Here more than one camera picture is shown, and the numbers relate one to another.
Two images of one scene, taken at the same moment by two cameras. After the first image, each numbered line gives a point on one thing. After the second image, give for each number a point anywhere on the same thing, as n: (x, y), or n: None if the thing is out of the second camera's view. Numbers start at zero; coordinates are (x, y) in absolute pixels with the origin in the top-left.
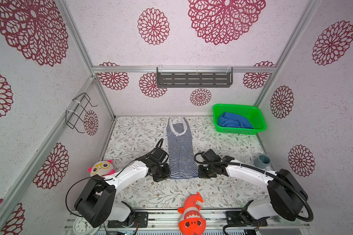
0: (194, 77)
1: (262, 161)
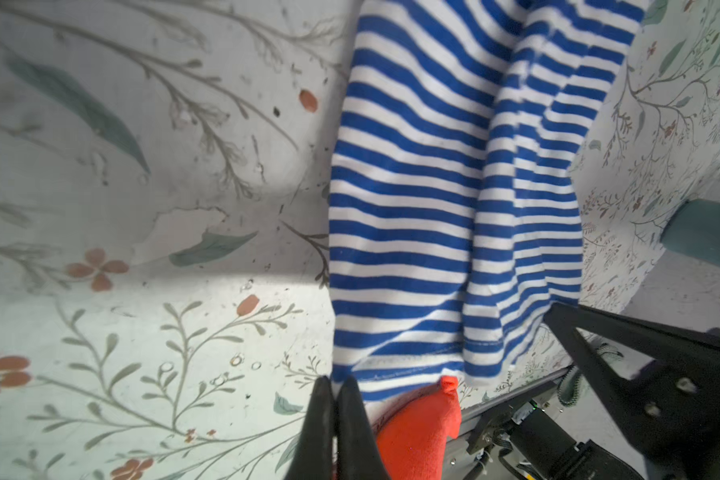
0: None
1: (706, 230)
